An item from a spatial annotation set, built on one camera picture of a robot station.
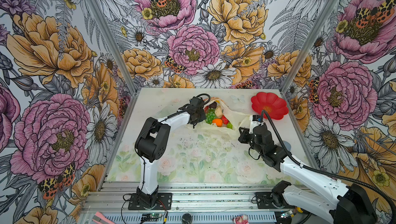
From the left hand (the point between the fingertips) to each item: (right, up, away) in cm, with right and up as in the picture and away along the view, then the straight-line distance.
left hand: (202, 120), depth 99 cm
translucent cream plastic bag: (+21, +1, -10) cm, 23 cm away
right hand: (+20, -5, -16) cm, 26 cm away
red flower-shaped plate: (+52, +9, +14) cm, 55 cm away
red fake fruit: (+14, 0, 0) cm, 14 cm away
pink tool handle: (-45, -40, -30) cm, 67 cm away
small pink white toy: (+17, -40, -31) cm, 53 cm away
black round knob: (-6, -35, -37) cm, 52 cm away
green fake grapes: (+5, +3, +3) cm, 7 cm away
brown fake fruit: (+7, +10, +1) cm, 12 cm away
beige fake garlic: (+10, +5, +3) cm, 12 cm away
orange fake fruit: (+10, -1, 0) cm, 10 cm away
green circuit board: (-24, -41, -28) cm, 55 cm away
